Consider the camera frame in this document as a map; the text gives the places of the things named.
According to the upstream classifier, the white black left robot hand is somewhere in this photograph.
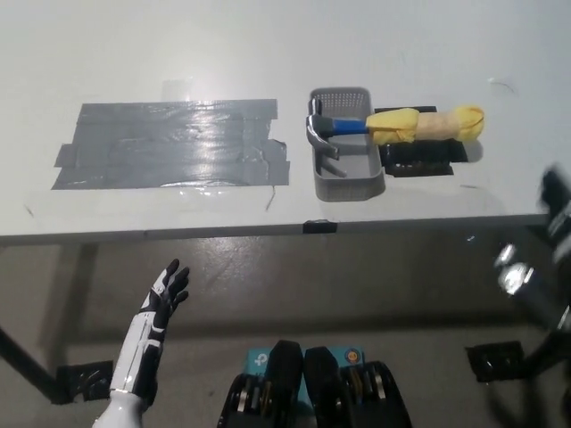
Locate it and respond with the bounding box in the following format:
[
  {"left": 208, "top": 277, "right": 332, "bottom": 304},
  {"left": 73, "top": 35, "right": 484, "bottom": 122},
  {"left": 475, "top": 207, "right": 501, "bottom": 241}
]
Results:
[{"left": 109, "top": 258, "right": 192, "bottom": 395}]

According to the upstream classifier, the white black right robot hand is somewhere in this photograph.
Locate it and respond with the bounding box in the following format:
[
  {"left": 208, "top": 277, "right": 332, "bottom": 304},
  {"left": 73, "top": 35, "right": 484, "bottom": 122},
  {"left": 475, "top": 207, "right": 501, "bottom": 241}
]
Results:
[{"left": 492, "top": 163, "right": 571, "bottom": 332}]

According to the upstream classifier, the blue hammer with yellow wrap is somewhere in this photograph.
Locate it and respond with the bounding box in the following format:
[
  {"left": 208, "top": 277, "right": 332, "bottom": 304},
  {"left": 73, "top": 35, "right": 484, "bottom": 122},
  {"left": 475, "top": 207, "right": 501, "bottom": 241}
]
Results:
[{"left": 305, "top": 98, "right": 486, "bottom": 162}]

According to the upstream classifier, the black tape patch on desk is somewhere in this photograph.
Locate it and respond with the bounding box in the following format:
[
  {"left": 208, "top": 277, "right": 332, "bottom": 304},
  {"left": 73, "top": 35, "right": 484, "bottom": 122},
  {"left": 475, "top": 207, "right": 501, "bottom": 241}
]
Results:
[{"left": 373, "top": 105, "right": 468, "bottom": 177}]

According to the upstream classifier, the gray perforated plastic container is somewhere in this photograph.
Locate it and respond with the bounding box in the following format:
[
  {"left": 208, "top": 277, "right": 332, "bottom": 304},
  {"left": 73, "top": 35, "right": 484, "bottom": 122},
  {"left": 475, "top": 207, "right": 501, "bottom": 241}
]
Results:
[{"left": 309, "top": 86, "right": 387, "bottom": 202}]

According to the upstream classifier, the black table leg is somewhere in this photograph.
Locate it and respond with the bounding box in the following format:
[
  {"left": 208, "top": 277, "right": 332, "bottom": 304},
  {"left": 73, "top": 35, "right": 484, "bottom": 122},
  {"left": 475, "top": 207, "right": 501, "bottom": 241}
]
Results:
[
  {"left": 0, "top": 325, "right": 59, "bottom": 402},
  {"left": 525, "top": 307, "right": 571, "bottom": 371}
]

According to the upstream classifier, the small black tape strip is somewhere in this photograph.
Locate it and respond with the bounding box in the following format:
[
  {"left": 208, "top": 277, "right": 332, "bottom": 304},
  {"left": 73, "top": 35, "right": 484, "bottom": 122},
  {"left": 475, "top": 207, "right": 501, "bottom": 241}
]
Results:
[{"left": 302, "top": 218, "right": 338, "bottom": 235}]

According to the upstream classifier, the gray duct tape patch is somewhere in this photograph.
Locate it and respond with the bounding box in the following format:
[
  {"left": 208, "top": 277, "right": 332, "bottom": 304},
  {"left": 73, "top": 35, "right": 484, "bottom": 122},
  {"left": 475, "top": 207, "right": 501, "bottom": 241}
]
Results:
[{"left": 50, "top": 98, "right": 291, "bottom": 192}]

